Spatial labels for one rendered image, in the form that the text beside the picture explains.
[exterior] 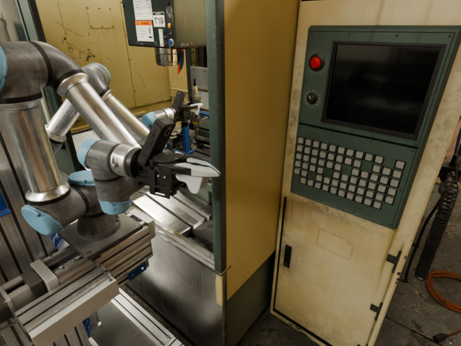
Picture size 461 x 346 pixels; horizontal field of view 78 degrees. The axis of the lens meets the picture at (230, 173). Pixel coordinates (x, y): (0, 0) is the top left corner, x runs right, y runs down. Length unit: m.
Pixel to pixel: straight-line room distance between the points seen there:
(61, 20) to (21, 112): 2.00
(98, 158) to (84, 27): 2.27
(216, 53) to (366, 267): 1.10
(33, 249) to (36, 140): 0.50
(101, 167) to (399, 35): 0.92
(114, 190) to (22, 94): 0.32
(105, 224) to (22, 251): 0.30
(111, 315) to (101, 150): 1.41
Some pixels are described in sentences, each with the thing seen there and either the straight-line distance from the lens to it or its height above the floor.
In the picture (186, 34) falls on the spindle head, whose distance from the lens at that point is 1.76.
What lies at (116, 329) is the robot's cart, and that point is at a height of 0.21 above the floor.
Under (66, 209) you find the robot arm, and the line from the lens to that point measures 1.00.
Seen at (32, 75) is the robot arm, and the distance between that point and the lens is 0.89.
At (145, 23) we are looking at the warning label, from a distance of 1.89.
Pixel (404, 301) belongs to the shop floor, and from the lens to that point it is 2.51.
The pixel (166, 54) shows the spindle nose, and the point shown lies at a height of 1.55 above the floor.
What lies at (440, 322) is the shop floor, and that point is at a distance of 2.51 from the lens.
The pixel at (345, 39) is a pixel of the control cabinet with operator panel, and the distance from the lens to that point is 1.12.
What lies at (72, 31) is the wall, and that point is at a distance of 2.88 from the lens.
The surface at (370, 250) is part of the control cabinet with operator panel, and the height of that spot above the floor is 0.86.
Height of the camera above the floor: 1.72
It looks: 27 degrees down
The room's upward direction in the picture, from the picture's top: straight up
